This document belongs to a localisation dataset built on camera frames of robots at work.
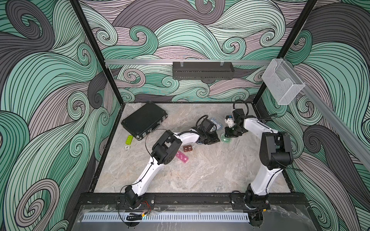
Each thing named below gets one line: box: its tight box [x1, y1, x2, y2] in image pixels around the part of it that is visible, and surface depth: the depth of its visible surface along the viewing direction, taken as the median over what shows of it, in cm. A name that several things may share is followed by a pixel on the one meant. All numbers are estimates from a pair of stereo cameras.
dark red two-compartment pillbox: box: [183, 144, 193, 153], surface depth 94 cm
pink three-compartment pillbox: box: [175, 150, 189, 163], surface depth 90 cm
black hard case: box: [120, 101, 169, 141], surface depth 106 cm
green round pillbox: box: [220, 133, 232, 143], surface depth 99 cm
